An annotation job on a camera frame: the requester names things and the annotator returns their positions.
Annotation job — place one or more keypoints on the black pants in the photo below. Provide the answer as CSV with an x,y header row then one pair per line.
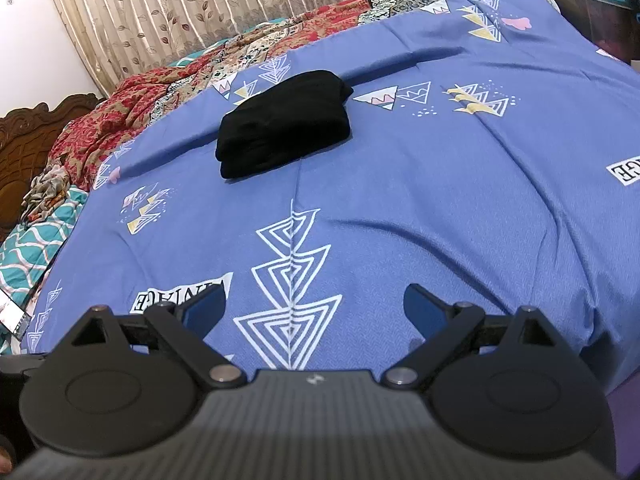
x,y
285,125

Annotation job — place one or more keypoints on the blue printed bedsheet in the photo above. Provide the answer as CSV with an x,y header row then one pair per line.
x,y
425,185

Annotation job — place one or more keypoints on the carved wooden headboard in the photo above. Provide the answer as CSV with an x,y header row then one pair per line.
x,y
30,145

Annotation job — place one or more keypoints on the red floral patchwork blanket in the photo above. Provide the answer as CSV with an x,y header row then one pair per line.
x,y
150,100

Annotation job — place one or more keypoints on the beige leaf-print curtain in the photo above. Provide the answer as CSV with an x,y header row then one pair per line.
x,y
200,10

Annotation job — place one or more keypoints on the clear plastic storage bin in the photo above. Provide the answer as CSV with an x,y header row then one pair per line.
x,y
600,10

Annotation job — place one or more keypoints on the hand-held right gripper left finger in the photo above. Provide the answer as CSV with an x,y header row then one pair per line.
x,y
206,307

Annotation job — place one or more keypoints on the crumpled patterned scarf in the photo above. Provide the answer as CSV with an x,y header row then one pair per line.
x,y
45,190

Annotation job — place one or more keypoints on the screen device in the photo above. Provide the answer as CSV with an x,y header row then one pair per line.
x,y
12,315

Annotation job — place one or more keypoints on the teal wave-patterned quilt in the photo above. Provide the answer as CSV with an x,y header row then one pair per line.
x,y
35,255

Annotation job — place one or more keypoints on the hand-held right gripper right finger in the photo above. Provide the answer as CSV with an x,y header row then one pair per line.
x,y
420,307

